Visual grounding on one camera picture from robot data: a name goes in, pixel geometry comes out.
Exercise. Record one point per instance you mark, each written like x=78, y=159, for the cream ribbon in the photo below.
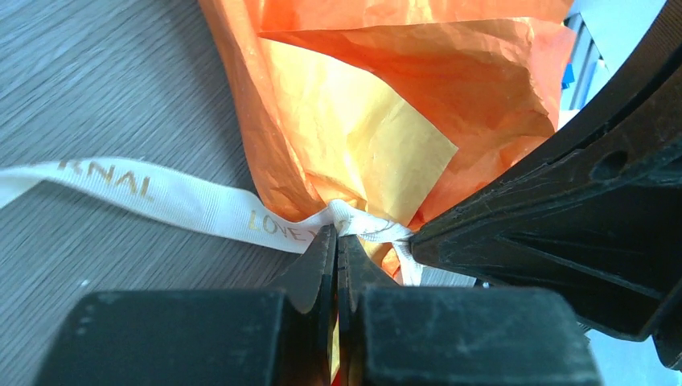
x=172, y=197

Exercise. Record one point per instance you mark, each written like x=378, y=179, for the pink flower bouquet orange wrap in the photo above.
x=400, y=108

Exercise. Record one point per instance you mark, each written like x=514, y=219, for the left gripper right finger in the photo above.
x=411, y=335

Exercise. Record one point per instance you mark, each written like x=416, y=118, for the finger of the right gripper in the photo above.
x=602, y=227

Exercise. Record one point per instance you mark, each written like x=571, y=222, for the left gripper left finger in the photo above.
x=279, y=334

